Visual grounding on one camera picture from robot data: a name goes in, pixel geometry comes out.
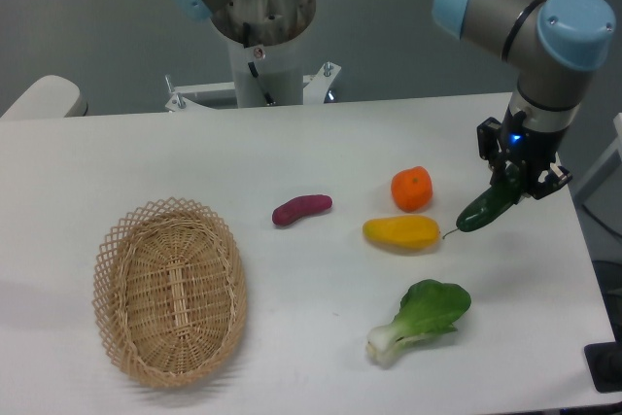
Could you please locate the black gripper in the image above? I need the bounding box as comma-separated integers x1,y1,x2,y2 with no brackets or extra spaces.
488,109,571,200

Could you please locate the green cucumber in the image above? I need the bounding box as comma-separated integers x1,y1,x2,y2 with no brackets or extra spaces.
441,163,523,239

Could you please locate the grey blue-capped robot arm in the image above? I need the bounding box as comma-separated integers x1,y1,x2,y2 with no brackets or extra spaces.
432,0,616,199

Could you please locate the orange tangerine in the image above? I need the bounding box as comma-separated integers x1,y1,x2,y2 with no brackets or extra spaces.
391,166,433,212

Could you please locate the yellow mango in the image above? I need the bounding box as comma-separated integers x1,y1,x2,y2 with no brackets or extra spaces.
362,215,440,251

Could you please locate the green bok choy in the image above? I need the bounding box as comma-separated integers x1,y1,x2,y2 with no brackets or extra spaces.
365,279,471,366

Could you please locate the black device at table edge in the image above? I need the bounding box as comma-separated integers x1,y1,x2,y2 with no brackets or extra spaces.
584,342,621,394

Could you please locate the purple sweet potato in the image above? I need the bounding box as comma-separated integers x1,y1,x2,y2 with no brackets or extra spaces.
271,194,332,227

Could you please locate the woven wicker basket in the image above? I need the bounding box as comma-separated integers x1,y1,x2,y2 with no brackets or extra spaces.
92,197,247,388

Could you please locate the white chair armrest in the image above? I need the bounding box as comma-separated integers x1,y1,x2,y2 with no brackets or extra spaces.
1,75,88,121

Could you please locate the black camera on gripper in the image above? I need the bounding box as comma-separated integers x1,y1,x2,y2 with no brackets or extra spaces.
476,117,501,162

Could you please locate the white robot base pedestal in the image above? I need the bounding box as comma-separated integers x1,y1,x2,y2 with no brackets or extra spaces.
165,40,341,112

